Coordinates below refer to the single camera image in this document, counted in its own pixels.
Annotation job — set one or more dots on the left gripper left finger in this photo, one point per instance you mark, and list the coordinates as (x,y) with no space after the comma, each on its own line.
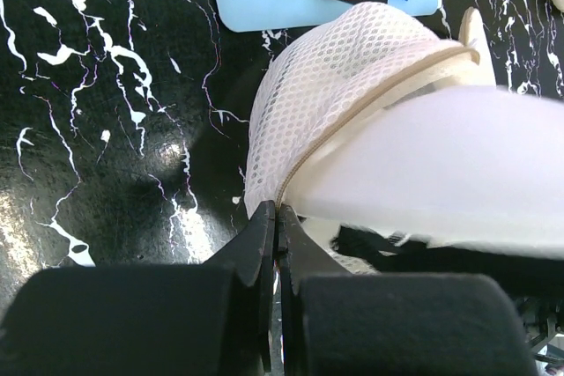
(208,319)

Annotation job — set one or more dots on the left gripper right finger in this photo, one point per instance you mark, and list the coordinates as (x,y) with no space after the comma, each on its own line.
(338,323)

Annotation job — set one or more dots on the mesh laundry bag with glasses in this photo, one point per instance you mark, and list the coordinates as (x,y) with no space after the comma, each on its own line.
(370,58)

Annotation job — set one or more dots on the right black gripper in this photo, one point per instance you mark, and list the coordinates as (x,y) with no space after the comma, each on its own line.
(452,307)

